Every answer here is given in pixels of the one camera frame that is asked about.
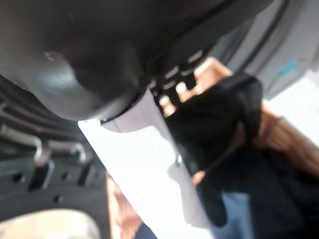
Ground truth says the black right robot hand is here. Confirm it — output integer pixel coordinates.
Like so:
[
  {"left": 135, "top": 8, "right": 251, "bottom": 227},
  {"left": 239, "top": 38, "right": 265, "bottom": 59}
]
[{"left": 0, "top": 0, "right": 287, "bottom": 239}]

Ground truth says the black garment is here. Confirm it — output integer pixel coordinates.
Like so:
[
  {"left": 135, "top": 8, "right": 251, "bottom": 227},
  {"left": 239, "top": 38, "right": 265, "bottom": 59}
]
[{"left": 224, "top": 149, "right": 319, "bottom": 239}]

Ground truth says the round glass washer door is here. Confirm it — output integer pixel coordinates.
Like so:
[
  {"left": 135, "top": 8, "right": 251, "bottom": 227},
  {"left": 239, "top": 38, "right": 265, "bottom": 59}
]
[{"left": 0, "top": 74, "right": 112, "bottom": 239}]

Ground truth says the dark grey garment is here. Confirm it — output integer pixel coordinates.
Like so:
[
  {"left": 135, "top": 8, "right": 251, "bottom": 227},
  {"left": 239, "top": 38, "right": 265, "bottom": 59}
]
[{"left": 166, "top": 74, "right": 264, "bottom": 227}]

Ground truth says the rectangular wicker laundry basket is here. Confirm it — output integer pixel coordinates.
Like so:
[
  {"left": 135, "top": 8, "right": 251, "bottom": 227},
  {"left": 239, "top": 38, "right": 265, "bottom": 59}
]
[{"left": 106, "top": 56, "right": 319, "bottom": 236}]

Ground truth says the blue garment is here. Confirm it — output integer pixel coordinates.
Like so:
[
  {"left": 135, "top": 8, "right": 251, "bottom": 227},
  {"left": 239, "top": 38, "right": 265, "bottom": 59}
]
[{"left": 134, "top": 193, "right": 254, "bottom": 239}]

